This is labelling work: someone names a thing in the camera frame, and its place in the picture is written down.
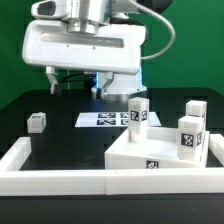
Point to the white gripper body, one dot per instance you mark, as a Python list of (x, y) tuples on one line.
[(115, 48)]

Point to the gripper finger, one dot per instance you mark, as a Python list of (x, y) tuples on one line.
[(55, 87), (105, 79)]

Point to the white square table top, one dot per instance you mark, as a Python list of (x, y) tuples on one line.
[(159, 150)]

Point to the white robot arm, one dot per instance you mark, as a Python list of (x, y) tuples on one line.
[(87, 16)]

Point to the white sheet with markers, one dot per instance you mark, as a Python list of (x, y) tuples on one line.
[(102, 119)]

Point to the white U-shaped obstacle fence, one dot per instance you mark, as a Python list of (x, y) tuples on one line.
[(16, 182)]

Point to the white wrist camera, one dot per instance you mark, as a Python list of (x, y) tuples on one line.
[(50, 9)]

